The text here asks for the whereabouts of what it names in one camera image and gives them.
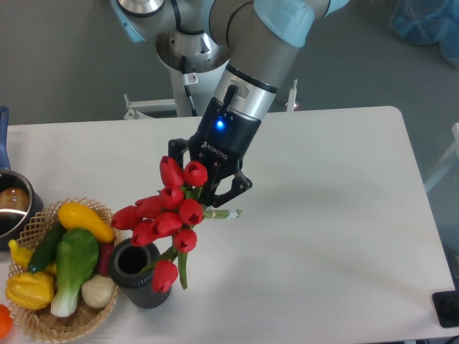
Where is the red tulip bouquet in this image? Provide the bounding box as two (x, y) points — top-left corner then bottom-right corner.
(111, 156), (242, 293)

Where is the yellow bell pepper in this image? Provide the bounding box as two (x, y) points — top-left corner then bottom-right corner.
(5, 272), (55, 310)

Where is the green bok choy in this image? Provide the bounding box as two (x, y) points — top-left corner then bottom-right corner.
(50, 228), (99, 317)

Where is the dark green cucumber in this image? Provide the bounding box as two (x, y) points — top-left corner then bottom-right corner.
(27, 220), (67, 274)

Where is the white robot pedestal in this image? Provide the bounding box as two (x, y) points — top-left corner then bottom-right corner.
(123, 28), (299, 120)

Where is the blue plastic bag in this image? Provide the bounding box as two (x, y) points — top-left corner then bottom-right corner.
(390, 1), (458, 67)

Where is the black device at table edge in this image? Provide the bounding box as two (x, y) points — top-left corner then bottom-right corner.
(432, 290), (458, 328)

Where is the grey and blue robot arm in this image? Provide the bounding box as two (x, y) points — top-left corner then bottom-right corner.
(111, 1), (344, 207)

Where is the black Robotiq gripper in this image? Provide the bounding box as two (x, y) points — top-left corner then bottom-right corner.
(168, 97), (261, 208)

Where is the dark pot with blue handle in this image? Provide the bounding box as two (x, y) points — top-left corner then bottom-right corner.
(1, 106), (43, 252)

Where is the white frame at right edge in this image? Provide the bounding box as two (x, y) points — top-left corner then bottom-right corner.
(424, 123), (458, 194)

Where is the yellow squash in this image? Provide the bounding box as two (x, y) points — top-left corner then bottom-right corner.
(57, 202), (115, 244)

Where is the orange fruit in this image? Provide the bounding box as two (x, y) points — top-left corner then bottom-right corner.
(0, 304), (13, 339)

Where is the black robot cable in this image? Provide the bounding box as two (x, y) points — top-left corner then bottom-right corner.
(180, 55), (199, 118)

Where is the woven wicker basket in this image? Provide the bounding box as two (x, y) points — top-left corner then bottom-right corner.
(7, 198), (119, 343)

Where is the white garlic bulb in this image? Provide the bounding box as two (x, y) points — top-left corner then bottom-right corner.
(82, 274), (115, 308)

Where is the dark grey ribbed vase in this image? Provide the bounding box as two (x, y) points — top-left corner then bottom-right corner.
(108, 239), (171, 309)

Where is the red radish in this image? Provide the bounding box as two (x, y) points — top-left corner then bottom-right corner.
(96, 243), (114, 277)

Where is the small yellow gourd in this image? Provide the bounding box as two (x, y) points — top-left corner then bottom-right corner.
(8, 239), (57, 277)

